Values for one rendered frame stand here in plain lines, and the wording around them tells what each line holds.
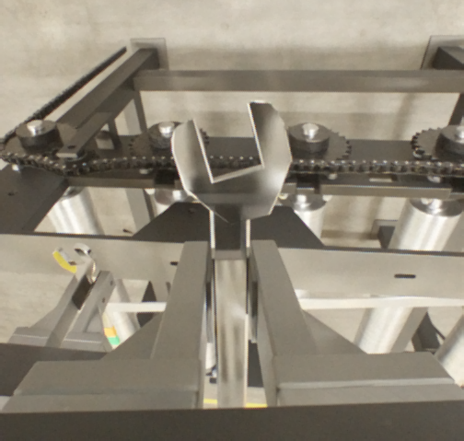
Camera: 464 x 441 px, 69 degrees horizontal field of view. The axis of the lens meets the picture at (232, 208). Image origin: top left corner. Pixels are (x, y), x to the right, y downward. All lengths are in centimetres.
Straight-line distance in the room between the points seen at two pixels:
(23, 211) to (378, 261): 62
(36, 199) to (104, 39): 105
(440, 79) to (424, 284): 89
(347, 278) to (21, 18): 166
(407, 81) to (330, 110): 45
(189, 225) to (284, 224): 17
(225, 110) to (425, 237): 108
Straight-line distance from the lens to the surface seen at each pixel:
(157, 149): 72
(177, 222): 62
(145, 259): 53
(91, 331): 39
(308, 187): 72
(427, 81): 132
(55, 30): 178
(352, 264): 50
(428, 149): 78
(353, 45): 157
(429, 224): 85
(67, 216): 93
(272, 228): 60
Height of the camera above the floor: 149
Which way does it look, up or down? 50 degrees down
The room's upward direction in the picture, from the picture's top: 171 degrees counter-clockwise
